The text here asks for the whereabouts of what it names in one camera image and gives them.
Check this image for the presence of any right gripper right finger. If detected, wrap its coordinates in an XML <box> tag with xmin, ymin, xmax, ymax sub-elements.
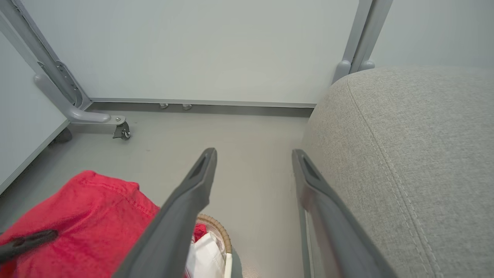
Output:
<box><xmin>291</xmin><ymin>149</ymin><xmax>398</xmax><ymax>278</ymax></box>

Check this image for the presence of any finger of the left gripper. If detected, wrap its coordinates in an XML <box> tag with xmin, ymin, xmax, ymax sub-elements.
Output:
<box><xmin>0</xmin><ymin>230</ymin><xmax>58</xmax><ymax>265</ymax></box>

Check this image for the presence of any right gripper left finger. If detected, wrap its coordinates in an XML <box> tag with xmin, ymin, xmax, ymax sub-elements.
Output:
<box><xmin>113</xmin><ymin>148</ymin><xmax>217</xmax><ymax>278</ymax></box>

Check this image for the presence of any red and white jersey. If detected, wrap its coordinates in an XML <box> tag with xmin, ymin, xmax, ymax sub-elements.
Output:
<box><xmin>0</xmin><ymin>170</ymin><xmax>207</xmax><ymax>278</ymax></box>

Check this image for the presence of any white basket liner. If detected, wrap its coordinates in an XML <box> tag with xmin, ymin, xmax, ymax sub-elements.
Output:
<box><xmin>185</xmin><ymin>231</ymin><xmax>227</xmax><ymax>278</ymax></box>

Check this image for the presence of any white basket with brown rim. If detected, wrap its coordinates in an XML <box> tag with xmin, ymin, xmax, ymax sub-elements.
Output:
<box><xmin>197</xmin><ymin>214</ymin><xmax>234</xmax><ymax>278</ymax></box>

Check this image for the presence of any black caster wheel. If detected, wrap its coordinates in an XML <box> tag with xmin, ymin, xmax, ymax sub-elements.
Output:
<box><xmin>113</xmin><ymin>123</ymin><xmax>131</xmax><ymax>140</ymax></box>

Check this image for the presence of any grey fabric sofa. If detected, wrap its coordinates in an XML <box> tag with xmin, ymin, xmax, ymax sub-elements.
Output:
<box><xmin>301</xmin><ymin>66</ymin><xmax>494</xmax><ymax>278</ymax></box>

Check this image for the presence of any grey curved partition foot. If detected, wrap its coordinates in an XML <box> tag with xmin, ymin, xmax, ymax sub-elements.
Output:
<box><xmin>33</xmin><ymin>73</ymin><xmax>127</xmax><ymax>136</ymax></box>

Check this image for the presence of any grey partition post with foot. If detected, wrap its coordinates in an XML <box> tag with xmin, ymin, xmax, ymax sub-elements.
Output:
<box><xmin>332</xmin><ymin>0</ymin><xmax>375</xmax><ymax>83</ymax></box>
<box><xmin>349</xmin><ymin>0</ymin><xmax>394</xmax><ymax>74</ymax></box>

